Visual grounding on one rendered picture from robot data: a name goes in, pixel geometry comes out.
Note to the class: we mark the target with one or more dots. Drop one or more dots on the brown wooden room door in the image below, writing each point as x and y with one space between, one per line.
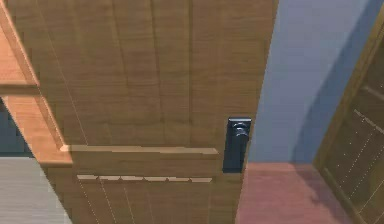
140 83

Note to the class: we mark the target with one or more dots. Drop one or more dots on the dark brown wooden door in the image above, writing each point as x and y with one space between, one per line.
360 146

